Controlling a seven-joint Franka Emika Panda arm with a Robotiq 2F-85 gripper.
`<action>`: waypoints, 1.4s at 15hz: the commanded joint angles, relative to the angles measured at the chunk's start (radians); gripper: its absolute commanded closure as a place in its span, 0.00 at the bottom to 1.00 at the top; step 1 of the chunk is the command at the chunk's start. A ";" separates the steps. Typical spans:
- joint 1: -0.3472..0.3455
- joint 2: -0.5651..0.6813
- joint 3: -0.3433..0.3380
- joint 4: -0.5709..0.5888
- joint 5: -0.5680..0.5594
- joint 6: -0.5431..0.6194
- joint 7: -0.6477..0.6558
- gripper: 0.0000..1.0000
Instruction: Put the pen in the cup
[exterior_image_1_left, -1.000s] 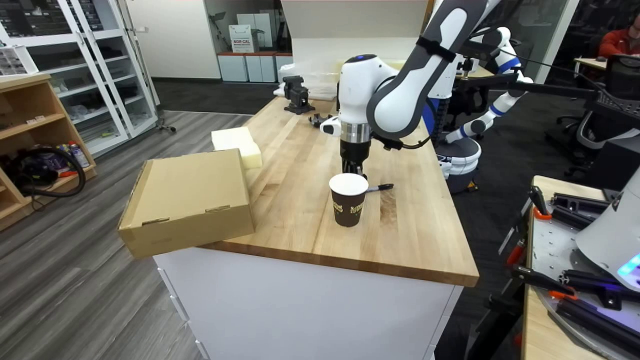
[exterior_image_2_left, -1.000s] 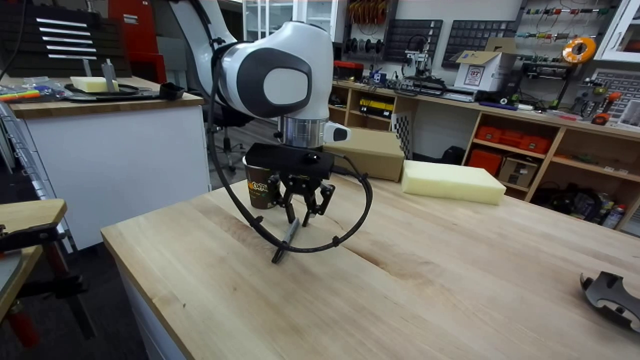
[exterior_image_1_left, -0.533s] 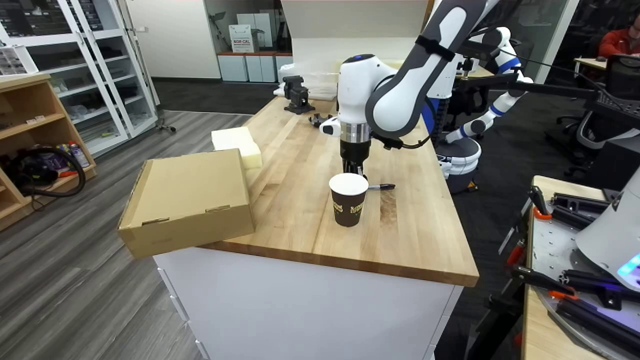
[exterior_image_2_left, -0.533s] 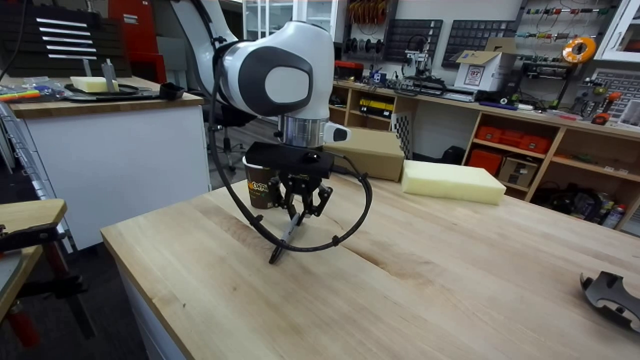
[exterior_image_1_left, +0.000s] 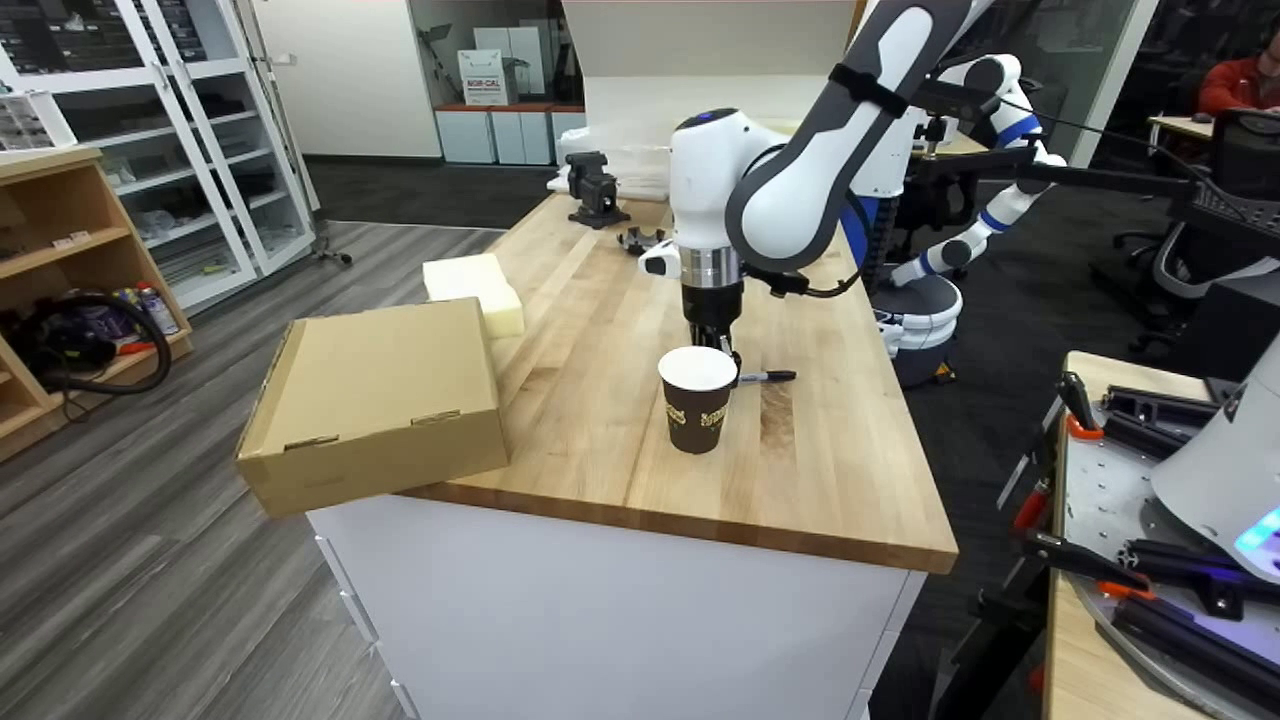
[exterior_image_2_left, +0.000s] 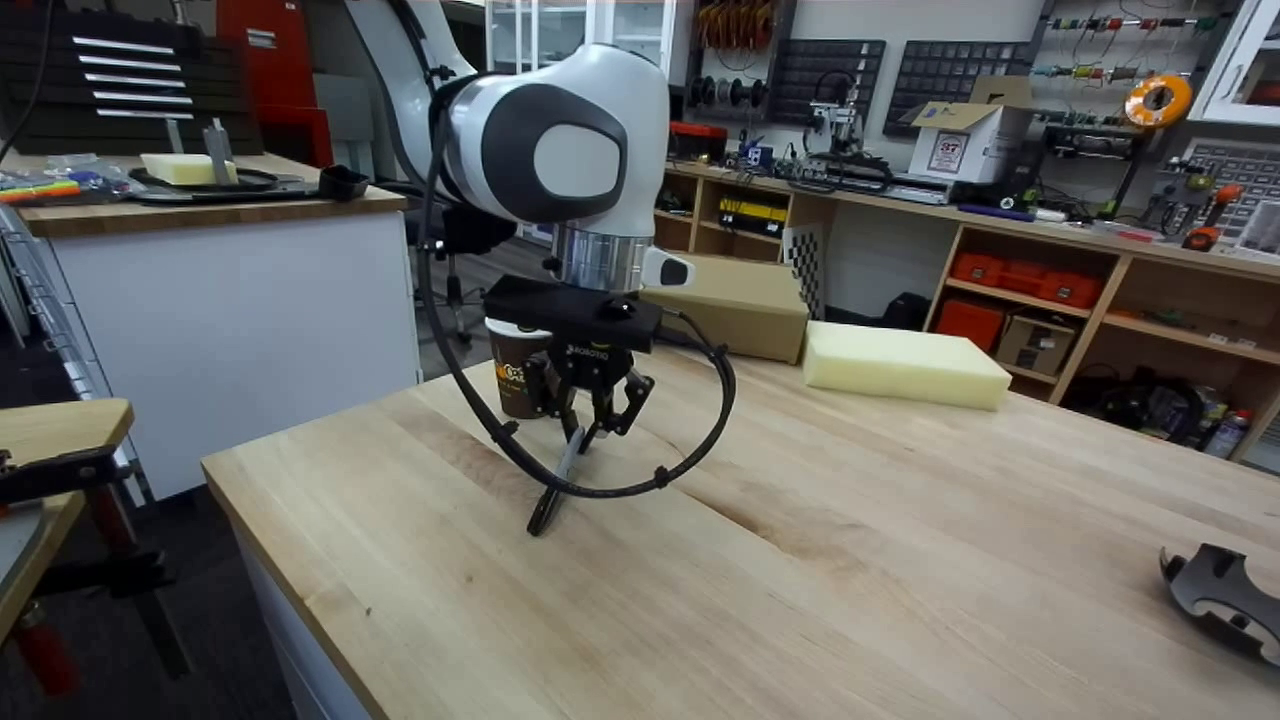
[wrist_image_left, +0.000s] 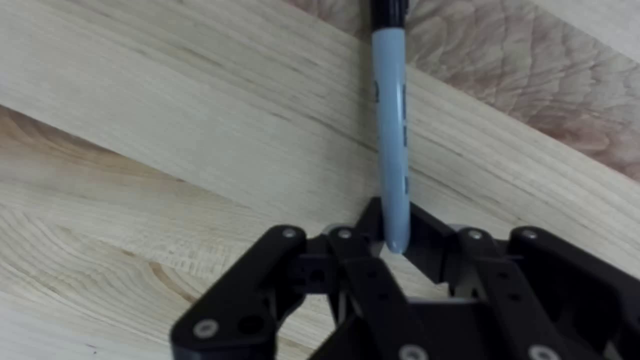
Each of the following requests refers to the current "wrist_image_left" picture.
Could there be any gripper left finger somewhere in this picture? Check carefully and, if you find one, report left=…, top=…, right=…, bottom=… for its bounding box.
left=170, top=197, right=410, bottom=360

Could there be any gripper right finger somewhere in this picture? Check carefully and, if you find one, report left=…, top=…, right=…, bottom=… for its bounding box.
left=403, top=202, right=640, bottom=360

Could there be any grey marker pen black cap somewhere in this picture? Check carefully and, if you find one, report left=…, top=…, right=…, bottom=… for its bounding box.
left=369, top=0, right=413, bottom=254

